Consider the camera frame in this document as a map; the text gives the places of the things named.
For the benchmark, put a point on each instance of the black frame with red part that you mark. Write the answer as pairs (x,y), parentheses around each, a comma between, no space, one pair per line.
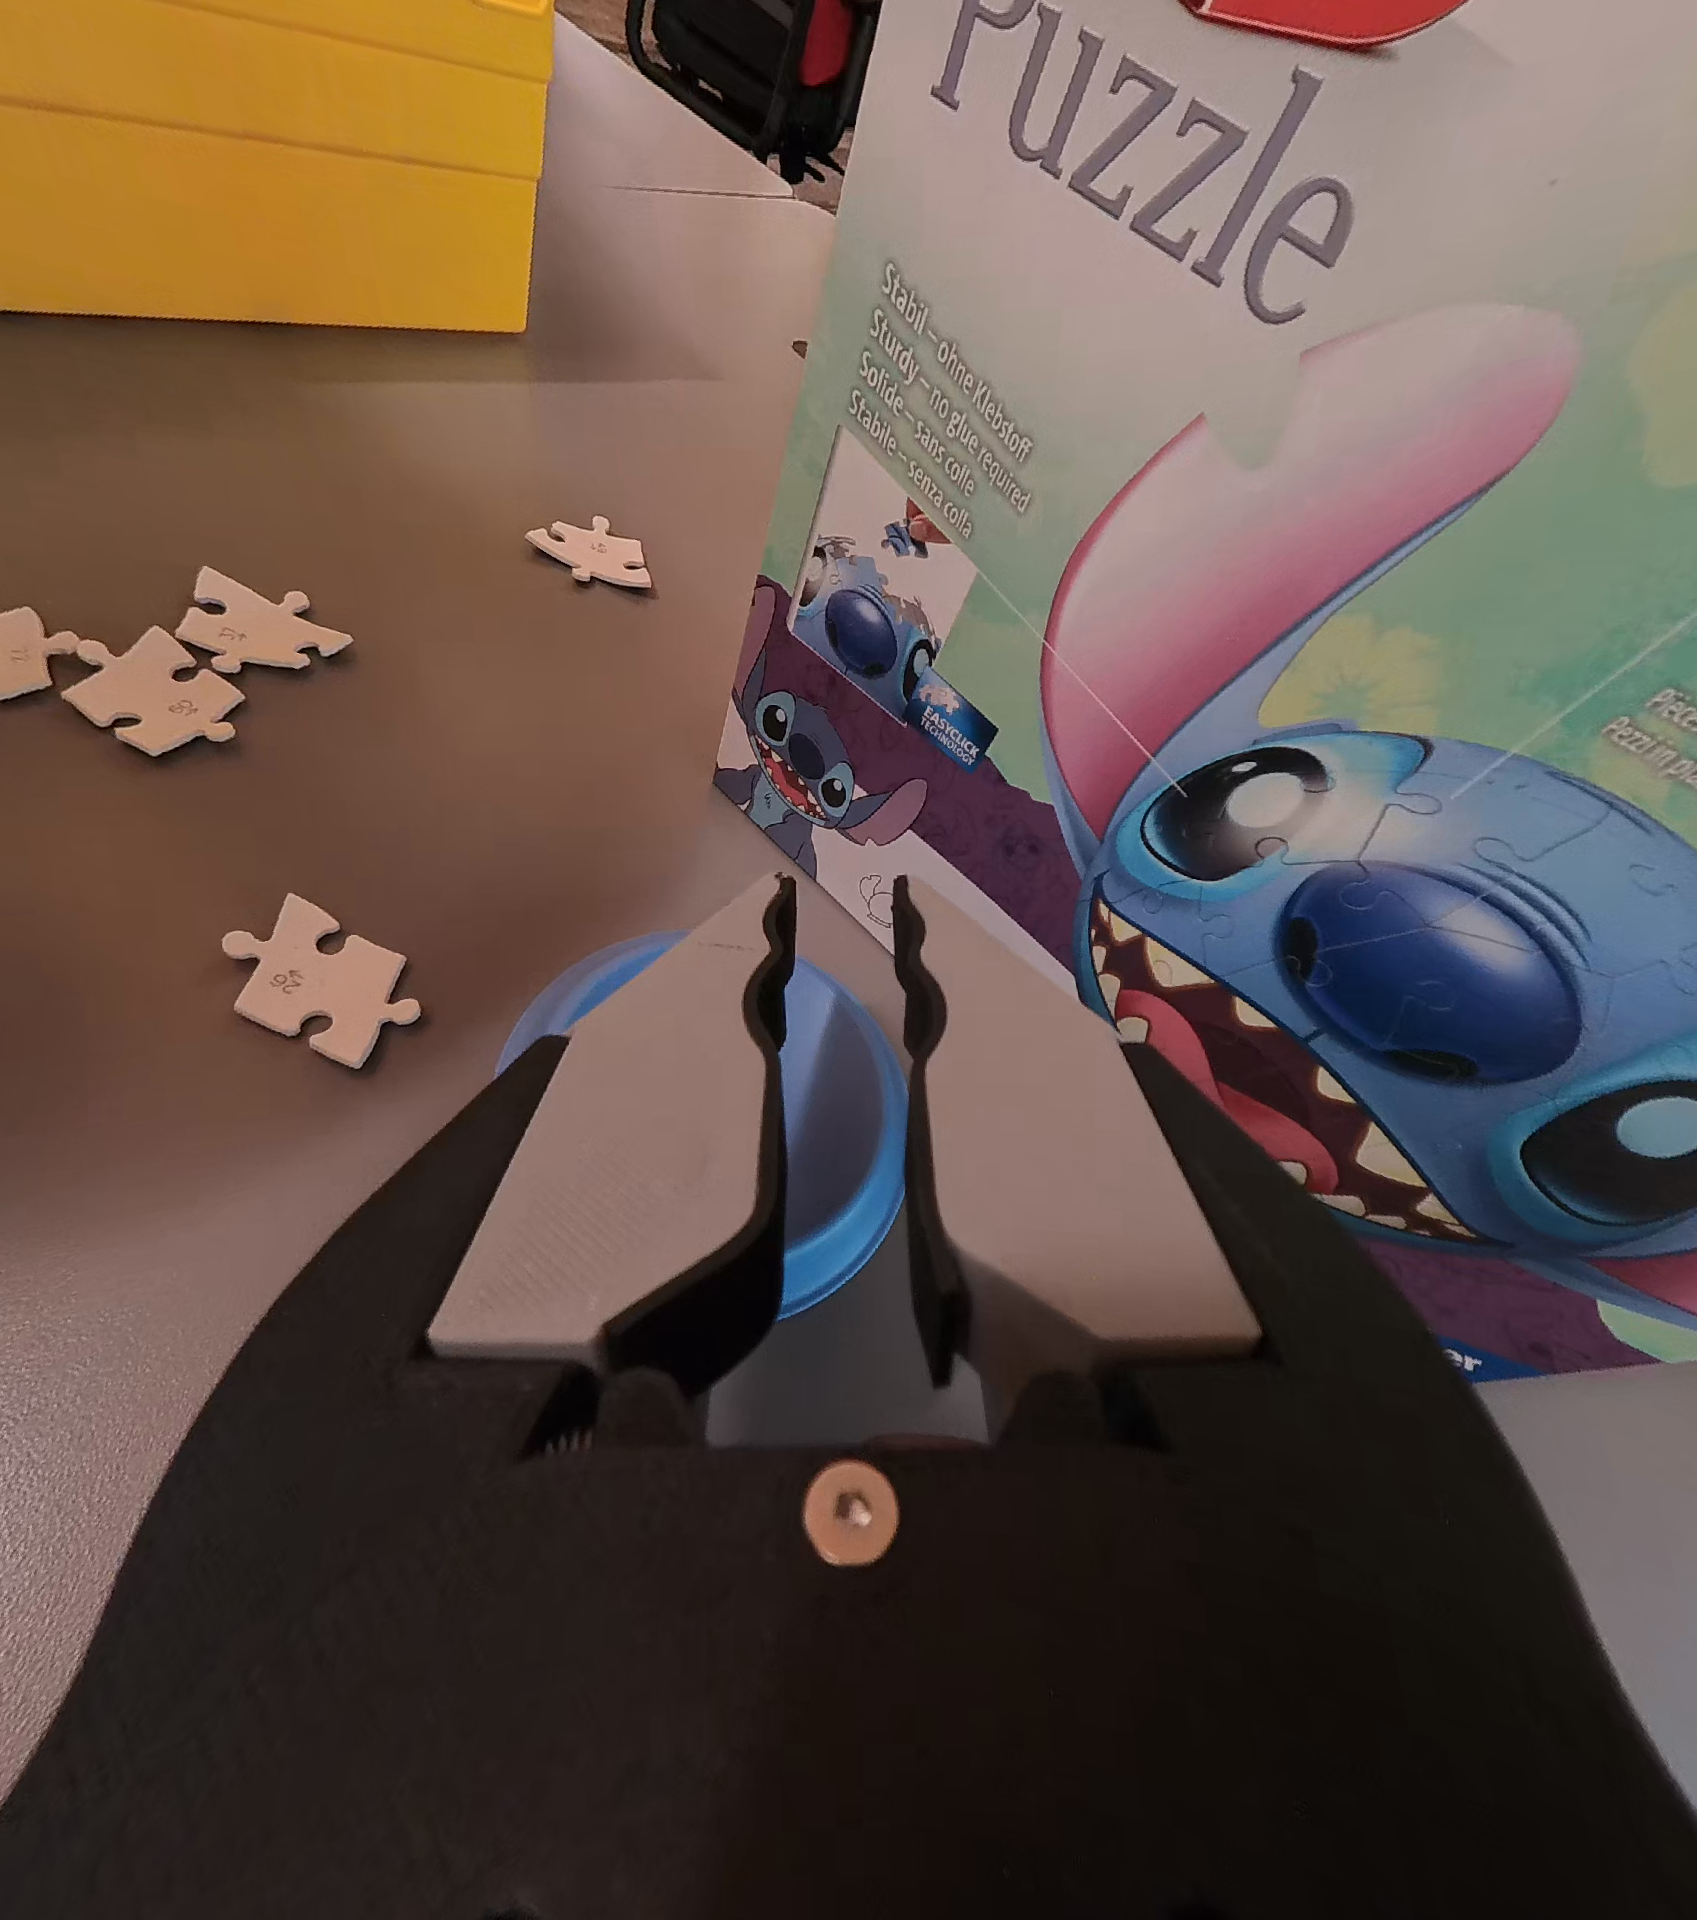
(727,75)

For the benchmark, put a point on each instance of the yellow plastic bin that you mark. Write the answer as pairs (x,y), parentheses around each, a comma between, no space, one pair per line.
(189,210)

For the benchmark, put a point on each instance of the blue round ball stand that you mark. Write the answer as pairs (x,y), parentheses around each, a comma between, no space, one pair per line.
(848,1157)

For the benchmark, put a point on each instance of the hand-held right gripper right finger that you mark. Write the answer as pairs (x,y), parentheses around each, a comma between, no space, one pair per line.
(1073,1201)

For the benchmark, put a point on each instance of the printed puzzle box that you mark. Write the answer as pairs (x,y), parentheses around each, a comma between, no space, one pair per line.
(1237,451)

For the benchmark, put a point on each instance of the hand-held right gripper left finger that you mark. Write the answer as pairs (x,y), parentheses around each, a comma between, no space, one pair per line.
(608,1201)

